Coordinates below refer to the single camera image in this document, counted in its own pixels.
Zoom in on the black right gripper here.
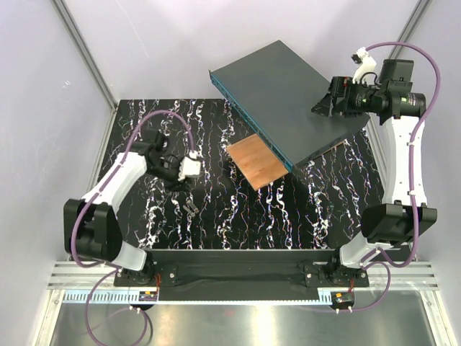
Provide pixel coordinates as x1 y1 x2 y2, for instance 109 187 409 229
310 76 385 118

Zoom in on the clear network plug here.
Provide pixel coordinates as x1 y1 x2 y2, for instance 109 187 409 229
183 204 199 215

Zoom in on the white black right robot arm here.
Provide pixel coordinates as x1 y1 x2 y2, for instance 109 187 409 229
307 56 437 287

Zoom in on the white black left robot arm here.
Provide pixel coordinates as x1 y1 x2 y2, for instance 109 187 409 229
63 130 201 285

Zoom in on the brown wooden board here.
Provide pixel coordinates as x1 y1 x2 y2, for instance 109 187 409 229
223 134 345 191

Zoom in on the black marble pattern mat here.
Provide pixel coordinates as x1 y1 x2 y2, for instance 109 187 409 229
99 99 383 250

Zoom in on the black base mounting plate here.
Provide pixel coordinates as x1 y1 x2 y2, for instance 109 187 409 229
114 249 370 304

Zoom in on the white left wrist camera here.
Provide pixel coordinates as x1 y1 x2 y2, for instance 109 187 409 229
178 151 201 182

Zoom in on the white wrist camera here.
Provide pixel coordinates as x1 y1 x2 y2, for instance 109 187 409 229
351 47 377 84
178 151 201 182

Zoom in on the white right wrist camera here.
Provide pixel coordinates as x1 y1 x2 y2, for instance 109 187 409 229
351 47 377 84

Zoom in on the dark grey network switch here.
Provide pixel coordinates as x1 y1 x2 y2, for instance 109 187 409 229
210 40 370 172

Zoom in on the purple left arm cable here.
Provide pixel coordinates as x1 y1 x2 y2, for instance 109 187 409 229
70 110 197 343

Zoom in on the aluminium rail frame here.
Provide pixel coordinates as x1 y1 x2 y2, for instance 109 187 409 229
47 262 439 290

